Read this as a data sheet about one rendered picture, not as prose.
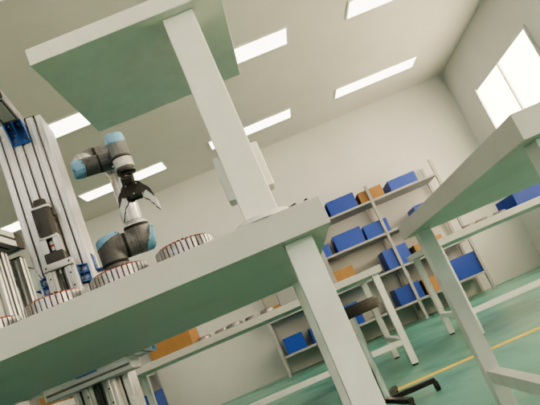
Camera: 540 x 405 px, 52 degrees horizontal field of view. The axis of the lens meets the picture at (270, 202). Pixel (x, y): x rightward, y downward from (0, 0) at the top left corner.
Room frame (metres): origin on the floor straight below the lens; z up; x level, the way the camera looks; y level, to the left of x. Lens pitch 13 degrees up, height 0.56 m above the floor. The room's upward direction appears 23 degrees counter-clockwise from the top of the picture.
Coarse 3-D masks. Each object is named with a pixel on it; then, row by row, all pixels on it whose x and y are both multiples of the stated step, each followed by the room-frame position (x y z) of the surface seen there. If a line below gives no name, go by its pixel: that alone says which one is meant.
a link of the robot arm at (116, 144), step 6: (114, 132) 1.94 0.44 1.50; (120, 132) 1.96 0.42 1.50; (108, 138) 1.93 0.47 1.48; (114, 138) 1.93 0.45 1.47; (120, 138) 1.94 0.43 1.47; (108, 144) 1.94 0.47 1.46; (114, 144) 1.93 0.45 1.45; (120, 144) 1.94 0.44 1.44; (126, 144) 1.97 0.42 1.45; (108, 150) 1.94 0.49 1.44; (114, 150) 1.93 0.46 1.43; (120, 150) 1.93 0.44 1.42; (126, 150) 1.95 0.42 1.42; (114, 156) 1.93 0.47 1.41; (120, 156) 1.93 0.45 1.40
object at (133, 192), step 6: (126, 168) 1.94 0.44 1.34; (132, 168) 1.95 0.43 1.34; (120, 174) 1.96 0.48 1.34; (126, 186) 1.94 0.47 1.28; (132, 186) 1.94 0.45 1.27; (138, 186) 1.94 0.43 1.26; (126, 192) 1.93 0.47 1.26; (132, 192) 1.94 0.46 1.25; (138, 192) 1.94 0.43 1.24; (126, 198) 1.99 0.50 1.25; (132, 198) 1.99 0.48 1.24; (138, 198) 2.00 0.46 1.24
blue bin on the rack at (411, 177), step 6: (408, 174) 7.77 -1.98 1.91; (414, 174) 7.77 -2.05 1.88; (390, 180) 7.76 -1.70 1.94; (396, 180) 7.76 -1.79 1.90; (402, 180) 7.76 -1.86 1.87; (408, 180) 7.77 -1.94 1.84; (414, 180) 7.77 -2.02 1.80; (384, 186) 8.01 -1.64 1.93; (390, 186) 7.75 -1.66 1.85; (396, 186) 7.76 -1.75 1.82; (384, 192) 8.15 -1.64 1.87
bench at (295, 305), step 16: (368, 272) 4.11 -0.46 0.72; (336, 288) 4.10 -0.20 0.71; (368, 288) 4.93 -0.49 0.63; (384, 288) 4.15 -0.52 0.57; (288, 304) 4.09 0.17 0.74; (384, 304) 4.15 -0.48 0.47; (256, 320) 4.08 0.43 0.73; (272, 320) 4.71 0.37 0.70; (224, 336) 4.07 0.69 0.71; (384, 336) 4.93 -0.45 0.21; (400, 336) 4.15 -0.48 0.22; (176, 352) 4.06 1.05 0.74; (192, 352) 4.16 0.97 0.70; (384, 352) 4.15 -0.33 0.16; (144, 368) 4.05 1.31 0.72; (160, 368) 4.69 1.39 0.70; (144, 384) 4.85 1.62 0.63; (304, 384) 4.12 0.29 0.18; (272, 400) 4.11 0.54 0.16
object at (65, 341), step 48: (240, 240) 0.89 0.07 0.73; (288, 240) 0.90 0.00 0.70; (96, 288) 0.88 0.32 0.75; (144, 288) 0.88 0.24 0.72; (192, 288) 0.98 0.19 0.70; (240, 288) 1.31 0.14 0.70; (0, 336) 0.87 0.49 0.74; (48, 336) 0.88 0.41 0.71; (96, 336) 1.06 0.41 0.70; (144, 336) 1.45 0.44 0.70; (0, 384) 1.17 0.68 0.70; (48, 384) 1.66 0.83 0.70
